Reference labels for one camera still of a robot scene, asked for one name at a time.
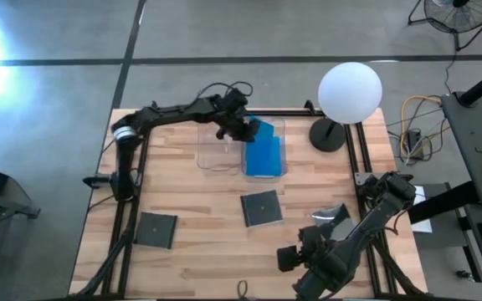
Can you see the white globe lamp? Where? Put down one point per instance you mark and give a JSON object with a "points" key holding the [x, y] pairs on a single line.
{"points": [[350, 93]]}

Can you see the small black loop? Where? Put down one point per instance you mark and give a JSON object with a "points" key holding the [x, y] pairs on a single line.
{"points": [[239, 288]]}

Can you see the black floor fan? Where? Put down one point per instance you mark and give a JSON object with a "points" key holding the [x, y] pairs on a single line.
{"points": [[460, 16]]}

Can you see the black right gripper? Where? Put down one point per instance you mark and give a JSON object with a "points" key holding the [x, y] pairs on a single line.
{"points": [[320, 259]]}

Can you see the grey side table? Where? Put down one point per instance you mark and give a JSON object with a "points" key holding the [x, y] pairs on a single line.
{"points": [[475, 146]]}

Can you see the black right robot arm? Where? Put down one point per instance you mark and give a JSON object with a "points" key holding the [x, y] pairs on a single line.
{"points": [[375, 213]]}

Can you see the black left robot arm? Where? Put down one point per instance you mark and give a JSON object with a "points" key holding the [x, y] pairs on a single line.
{"points": [[170, 113]]}

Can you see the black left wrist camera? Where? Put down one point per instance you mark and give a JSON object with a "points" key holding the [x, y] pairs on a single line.
{"points": [[236, 101]]}

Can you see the grey metal base plate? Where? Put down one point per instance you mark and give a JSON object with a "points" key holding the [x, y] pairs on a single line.
{"points": [[363, 177]]}

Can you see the clear plastic bin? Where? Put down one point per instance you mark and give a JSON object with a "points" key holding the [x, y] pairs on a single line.
{"points": [[213, 159], [278, 125]]}

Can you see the white paper sheet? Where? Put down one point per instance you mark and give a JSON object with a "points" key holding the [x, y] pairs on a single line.
{"points": [[423, 226]]}

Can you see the black desk beam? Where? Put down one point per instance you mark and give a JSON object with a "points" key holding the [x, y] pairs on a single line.
{"points": [[442, 202]]}

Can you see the black power strip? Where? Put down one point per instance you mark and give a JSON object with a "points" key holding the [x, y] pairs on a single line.
{"points": [[414, 142]]}

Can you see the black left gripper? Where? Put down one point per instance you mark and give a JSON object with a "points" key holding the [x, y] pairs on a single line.
{"points": [[237, 121]]}

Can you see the black clamp bracket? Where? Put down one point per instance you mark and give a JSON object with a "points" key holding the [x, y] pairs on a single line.
{"points": [[94, 181]]}

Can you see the grey metal stand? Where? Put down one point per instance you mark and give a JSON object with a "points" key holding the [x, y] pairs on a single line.
{"points": [[11, 207]]}

